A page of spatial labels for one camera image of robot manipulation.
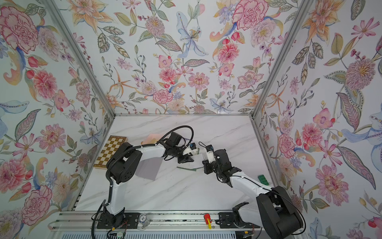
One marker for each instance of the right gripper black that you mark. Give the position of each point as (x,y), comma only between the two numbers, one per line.
(208,170)

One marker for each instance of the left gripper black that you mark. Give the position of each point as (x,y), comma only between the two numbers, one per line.
(183,159)

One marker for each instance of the green floral letter paper top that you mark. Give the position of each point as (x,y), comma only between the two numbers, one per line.
(190,169)

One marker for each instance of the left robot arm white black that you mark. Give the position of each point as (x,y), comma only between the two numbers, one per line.
(123,164)

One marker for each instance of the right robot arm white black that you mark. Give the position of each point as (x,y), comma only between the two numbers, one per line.
(271,208)

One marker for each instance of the pink envelope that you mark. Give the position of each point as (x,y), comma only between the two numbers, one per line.
(152,139)

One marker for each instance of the grey envelope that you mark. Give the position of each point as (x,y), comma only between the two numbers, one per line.
(149,168)

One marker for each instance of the red emergency stop button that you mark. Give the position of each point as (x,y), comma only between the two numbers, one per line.
(207,219)

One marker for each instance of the wooden chessboard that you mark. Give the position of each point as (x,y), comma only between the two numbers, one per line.
(109,149)

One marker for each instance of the round silver knob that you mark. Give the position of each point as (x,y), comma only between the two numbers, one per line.
(144,220)

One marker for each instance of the small green circuit board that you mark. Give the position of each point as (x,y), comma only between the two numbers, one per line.
(116,235)

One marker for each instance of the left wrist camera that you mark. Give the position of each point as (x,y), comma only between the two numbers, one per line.
(191,149)

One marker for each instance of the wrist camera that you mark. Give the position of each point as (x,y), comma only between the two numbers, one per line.
(191,149)
(210,153)

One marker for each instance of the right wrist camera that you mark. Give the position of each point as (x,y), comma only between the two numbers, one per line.
(210,153)

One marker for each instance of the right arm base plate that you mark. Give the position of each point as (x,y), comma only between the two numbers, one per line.
(228,220)

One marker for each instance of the aluminium rail frame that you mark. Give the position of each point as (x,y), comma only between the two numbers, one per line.
(163,225)

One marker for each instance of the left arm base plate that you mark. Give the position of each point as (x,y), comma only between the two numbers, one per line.
(125,221)

